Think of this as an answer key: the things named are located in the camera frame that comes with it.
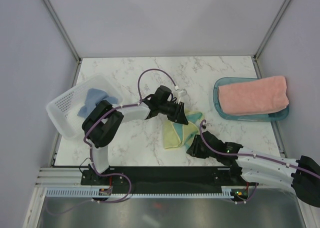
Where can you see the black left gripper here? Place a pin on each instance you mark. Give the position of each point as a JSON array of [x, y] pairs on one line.
[[178, 115]]

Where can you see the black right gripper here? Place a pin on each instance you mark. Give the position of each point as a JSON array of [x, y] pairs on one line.
[[194, 149]]

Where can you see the yellow towel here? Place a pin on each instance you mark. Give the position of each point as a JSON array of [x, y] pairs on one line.
[[175, 135]]

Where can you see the pink towel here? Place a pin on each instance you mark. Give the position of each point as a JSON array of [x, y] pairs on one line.
[[260, 96]]

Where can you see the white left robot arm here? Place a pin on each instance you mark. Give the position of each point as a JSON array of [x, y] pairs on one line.
[[102, 124]]

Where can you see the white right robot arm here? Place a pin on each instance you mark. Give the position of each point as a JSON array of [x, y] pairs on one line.
[[298, 176]]

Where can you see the blue towel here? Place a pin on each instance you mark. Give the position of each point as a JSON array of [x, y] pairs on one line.
[[93, 98]]

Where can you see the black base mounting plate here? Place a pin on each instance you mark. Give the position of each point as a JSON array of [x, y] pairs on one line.
[[165, 178]]

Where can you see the teal translucent plastic tub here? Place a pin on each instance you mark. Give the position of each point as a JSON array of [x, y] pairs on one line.
[[268, 117]]

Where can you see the white perforated plastic basket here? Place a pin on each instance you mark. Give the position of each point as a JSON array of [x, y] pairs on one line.
[[63, 110]]

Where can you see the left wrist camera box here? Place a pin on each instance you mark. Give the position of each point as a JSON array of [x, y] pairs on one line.
[[179, 93]]

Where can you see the white slotted cable duct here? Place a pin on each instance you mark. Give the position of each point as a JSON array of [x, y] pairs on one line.
[[95, 192]]

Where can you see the left aluminium frame post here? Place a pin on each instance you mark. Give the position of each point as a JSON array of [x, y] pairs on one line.
[[57, 21]]

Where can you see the aluminium frame post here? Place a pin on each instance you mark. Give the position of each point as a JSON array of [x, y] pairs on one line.
[[57, 21], [279, 15]]

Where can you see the aluminium table edge rail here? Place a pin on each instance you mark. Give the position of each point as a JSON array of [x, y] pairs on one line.
[[59, 177]]

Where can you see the right aluminium frame post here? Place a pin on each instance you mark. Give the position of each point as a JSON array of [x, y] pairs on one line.
[[279, 15]]

